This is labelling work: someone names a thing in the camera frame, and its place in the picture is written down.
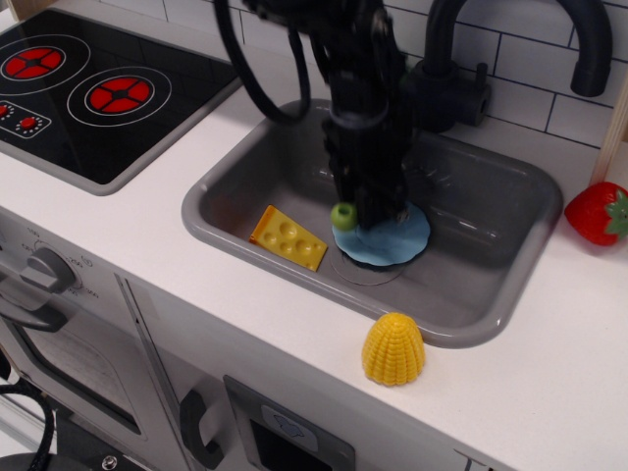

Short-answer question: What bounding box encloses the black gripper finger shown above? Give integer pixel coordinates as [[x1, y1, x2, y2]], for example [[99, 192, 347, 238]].
[[355, 188, 406, 230]]

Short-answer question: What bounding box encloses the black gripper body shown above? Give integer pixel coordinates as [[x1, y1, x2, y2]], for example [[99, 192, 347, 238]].
[[323, 110, 414, 206]]

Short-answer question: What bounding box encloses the green handled grey spatula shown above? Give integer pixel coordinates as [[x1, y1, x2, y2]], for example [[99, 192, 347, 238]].
[[330, 202, 358, 232]]

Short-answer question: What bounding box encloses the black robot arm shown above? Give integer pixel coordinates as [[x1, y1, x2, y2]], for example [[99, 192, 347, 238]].
[[245, 1, 413, 230]]

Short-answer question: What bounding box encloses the blue round plate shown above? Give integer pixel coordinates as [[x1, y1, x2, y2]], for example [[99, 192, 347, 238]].
[[332, 203, 431, 267]]

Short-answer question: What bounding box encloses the grey plastic sink basin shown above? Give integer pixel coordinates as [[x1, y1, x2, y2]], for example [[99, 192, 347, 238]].
[[182, 100, 563, 348]]

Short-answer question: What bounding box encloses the dark grey faucet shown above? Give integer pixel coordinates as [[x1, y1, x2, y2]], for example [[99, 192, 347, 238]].
[[403, 0, 613, 133]]

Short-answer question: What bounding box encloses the yellow cheese wedge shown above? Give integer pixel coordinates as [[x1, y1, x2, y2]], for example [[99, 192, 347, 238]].
[[248, 205, 328, 272]]

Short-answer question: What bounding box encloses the yellow corn cob piece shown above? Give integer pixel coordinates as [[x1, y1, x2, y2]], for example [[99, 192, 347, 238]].
[[361, 312, 426, 387]]

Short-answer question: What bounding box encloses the red toy strawberry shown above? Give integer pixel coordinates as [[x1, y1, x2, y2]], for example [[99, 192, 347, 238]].
[[564, 182, 627, 246]]

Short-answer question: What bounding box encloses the grey dishwasher control panel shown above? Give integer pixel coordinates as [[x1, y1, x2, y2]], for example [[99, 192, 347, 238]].
[[224, 376, 356, 471]]

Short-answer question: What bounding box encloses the black toy stove top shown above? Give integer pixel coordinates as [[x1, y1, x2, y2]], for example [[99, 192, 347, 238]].
[[1, 9, 240, 195]]

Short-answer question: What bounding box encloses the grey oven knob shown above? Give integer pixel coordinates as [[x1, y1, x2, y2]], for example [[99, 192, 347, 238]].
[[20, 247, 77, 293]]

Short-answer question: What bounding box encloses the black braided cable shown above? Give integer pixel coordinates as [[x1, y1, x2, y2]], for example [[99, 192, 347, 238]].
[[213, 0, 313, 125]]

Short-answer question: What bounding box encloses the wooden shelf post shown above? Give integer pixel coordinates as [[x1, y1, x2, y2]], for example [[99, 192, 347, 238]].
[[589, 78, 628, 187]]

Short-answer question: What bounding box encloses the dark grey cabinet handle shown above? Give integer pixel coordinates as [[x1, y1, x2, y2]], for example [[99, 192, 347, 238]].
[[179, 390, 225, 470]]

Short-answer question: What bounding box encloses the grey oven door handle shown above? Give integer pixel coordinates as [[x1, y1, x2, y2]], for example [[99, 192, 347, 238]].
[[1, 273, 68, 333]]

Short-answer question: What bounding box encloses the black cable lower left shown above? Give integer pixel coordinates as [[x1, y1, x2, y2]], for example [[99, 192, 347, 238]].
[[0, 385, 56, 471]]

